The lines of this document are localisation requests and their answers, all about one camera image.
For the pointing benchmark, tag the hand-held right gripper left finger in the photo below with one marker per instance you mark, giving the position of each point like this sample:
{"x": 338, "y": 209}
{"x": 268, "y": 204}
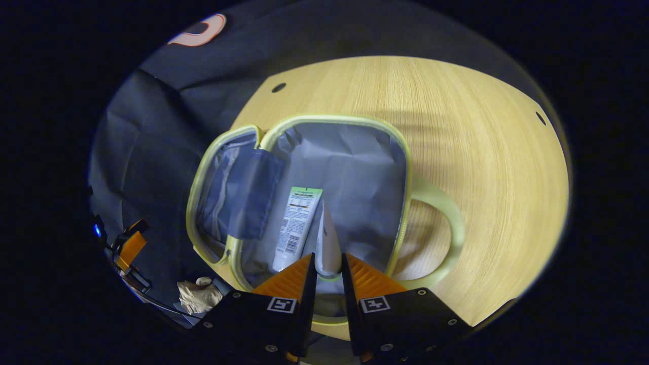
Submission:
{"x": 310, "y": 314}

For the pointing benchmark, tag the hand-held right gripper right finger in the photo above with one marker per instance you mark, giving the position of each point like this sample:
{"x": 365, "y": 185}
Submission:
{"x": 349, "y": 309}

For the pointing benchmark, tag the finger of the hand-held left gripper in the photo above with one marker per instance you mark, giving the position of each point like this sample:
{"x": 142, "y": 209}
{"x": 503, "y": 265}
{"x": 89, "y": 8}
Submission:
{"x": 131, "y": 248}

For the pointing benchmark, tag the small white green-cap tube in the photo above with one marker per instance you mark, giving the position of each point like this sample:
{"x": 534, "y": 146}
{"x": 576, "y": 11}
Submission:
{"x": 328, "y": 243}

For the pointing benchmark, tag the large white green-label tube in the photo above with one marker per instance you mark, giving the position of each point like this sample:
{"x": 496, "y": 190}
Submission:
{"x": 296, "y": 223}

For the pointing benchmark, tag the pale yellow suitcase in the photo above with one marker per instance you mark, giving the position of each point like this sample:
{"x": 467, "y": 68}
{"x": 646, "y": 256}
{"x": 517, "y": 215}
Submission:
{"x": 355, "y": 172}

